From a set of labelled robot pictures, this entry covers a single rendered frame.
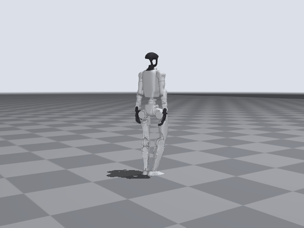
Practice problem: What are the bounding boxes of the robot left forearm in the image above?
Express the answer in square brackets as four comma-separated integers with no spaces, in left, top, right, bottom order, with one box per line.
[135,93,143,110]

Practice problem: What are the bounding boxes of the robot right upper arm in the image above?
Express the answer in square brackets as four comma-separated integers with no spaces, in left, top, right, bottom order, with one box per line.
[156,71,165,96]

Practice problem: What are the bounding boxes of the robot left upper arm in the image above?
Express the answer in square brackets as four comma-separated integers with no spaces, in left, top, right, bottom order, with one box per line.
[138,72,144,95]

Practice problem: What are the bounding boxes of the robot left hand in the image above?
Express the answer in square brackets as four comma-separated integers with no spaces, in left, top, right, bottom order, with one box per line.
[135,106,142,123]

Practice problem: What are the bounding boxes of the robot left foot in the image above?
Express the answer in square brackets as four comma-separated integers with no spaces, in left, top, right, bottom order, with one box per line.
[142,169,149,175]

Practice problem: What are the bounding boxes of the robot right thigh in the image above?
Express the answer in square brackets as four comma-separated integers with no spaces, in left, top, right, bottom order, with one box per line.
[154,108,169,146]

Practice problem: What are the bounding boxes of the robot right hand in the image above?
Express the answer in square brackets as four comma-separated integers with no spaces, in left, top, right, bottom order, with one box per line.
[158,108,167,126]

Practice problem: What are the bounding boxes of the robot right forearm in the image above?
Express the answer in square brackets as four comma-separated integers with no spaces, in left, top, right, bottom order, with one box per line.
[161,89,168,112]

